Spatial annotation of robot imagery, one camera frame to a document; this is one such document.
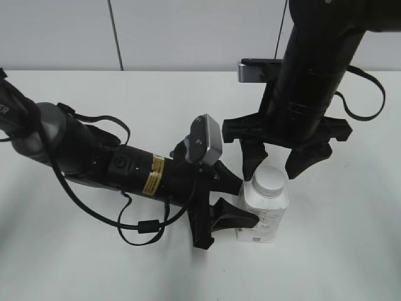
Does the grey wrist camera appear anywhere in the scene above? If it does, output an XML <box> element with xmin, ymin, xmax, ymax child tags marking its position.
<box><xmin>170</xmin><ymin>114</ymin><xmax>222</xmax><ymax>166</ymax></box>
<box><xmin>237</xmin><ymin>58</ymin><xmax>282</xmax><ymax>83</ymax></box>

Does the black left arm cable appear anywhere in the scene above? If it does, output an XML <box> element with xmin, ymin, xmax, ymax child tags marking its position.
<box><xmin>31</xmin><ymin>103</ymin><xmax>197</xmax><ymax>245</ymax></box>

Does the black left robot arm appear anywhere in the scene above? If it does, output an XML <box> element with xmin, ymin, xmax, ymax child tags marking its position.
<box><xmin>1</xmin><ymin>73</ymin><xmax>259</xmax><ymax>250</ymax></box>

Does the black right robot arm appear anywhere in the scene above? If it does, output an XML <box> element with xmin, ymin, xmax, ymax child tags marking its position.
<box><xmin>222</xmin><ymin>1</ymin><xmax>400</xmax><ymax>181</ymax></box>

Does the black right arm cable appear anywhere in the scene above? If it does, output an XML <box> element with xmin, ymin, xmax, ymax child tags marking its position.
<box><xmin>335</xmin><ymin>65</ymin><xmax>386</xmax><ymax>120</ymax></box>

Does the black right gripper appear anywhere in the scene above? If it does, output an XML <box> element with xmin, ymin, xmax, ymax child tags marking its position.
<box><xmin>222</xmin><ymin>103</ymin><xmax>352</xmax><ymax>181</ymax></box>

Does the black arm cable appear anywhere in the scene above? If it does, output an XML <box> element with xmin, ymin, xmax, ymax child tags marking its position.
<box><xmin>31</xmin><ymin>103</ymin><xmax>197</xmax><ymax>245</ymax></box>
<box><xmin>335</xmin><ymin>65</ymin><xmax>386</xmax><ymax>120</ymax></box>

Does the white round bottle cap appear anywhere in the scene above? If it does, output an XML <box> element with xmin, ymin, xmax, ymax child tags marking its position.
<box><xmin>252</xmin><ymin>166</ymin><xmax>285</xmax><ymax>196</ymax></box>

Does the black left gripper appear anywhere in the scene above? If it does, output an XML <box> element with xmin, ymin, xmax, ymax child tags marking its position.
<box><xmin>162</xmin><ymin>158</ymin><xmax>259</xmax><ymax>250</ymax></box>

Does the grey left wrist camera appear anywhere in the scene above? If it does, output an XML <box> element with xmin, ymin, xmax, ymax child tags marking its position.
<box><xmin>170</xmin><ymin>114</ymin><xmax>222</xmax><ymax>166</ymax></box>

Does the white yili changqing bottle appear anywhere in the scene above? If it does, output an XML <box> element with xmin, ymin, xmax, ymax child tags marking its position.
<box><xmin>236</xmin><ymin>177</ymin><xmax>289</xmax><ymax>243</ymax></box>

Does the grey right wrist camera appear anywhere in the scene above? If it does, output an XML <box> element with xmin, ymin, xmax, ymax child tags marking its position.
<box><xmin>237</xmin><ymin>58</ymin><xmax>282</xmax><ymax>83</ymax></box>

